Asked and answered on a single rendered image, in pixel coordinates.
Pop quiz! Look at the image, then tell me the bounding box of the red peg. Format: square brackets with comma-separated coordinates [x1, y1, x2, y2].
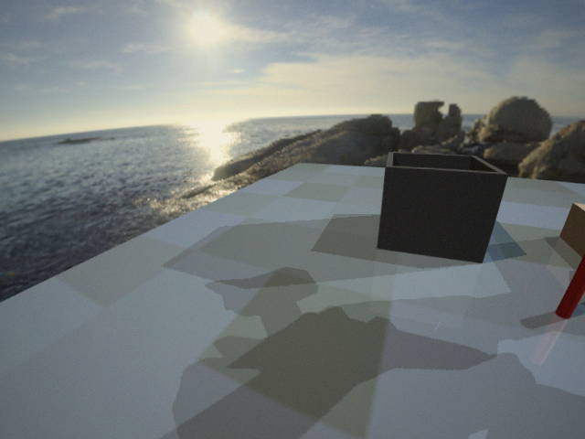
[556, 253, 585, 319]

